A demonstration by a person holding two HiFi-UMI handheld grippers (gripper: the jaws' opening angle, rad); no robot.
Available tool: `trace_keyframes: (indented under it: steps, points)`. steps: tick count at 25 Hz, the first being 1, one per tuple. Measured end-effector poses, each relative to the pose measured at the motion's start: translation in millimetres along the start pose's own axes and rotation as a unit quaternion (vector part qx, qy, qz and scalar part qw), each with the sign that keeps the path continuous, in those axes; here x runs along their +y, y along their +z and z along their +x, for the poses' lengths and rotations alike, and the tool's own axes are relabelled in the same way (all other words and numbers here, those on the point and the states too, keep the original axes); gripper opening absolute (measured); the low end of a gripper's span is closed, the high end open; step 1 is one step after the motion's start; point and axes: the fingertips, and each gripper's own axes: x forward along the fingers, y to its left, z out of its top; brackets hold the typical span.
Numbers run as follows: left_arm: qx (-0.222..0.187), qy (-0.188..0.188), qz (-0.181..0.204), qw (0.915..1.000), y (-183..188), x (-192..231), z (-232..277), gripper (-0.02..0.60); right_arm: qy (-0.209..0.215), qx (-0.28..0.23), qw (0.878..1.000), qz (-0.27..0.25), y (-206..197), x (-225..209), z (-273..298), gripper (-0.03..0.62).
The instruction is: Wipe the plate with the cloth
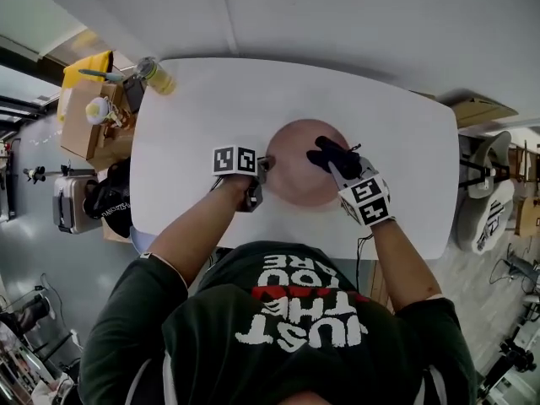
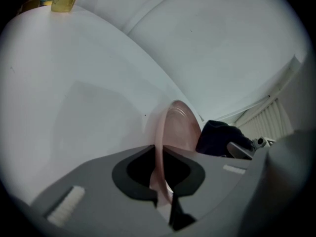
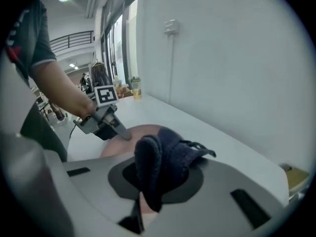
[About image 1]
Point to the yellow bin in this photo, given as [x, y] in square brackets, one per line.
[88, 68]

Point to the dark cloth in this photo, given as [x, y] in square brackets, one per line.
[337, 160]

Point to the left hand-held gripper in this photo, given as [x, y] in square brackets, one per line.
[234, 160]

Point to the black printed bag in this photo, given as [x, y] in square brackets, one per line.
[109, 201]

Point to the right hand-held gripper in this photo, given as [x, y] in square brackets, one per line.
[367, 201]

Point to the dark grey box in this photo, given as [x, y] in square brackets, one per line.
[134, 91]

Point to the person's left forearm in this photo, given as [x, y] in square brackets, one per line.
[194, 226]

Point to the silver suitcase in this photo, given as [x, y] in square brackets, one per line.
[76, 201]

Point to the flat cardboard sheet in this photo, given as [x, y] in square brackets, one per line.
[481, 110]

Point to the open cardboard box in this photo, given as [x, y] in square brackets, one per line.
[78, 129]

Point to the yellow white plush toy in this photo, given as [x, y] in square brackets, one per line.
[98, 110]

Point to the big pink plate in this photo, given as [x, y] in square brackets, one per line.
[291, 175]

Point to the black window frame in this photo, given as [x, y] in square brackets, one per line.
[17, 112]

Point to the wooden folding frame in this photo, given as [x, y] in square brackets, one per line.
[523, 163]

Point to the person's right forearm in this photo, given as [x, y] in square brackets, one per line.
[401, 264]

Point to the white seat with black print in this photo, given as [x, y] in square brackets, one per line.
[489, 226]

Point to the black tripod stand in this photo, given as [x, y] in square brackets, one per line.
[36, 173]

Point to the person's torso in dark shirt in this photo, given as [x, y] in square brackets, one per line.
[295, 365]

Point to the grey shell chair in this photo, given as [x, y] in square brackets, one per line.
[498, 146]

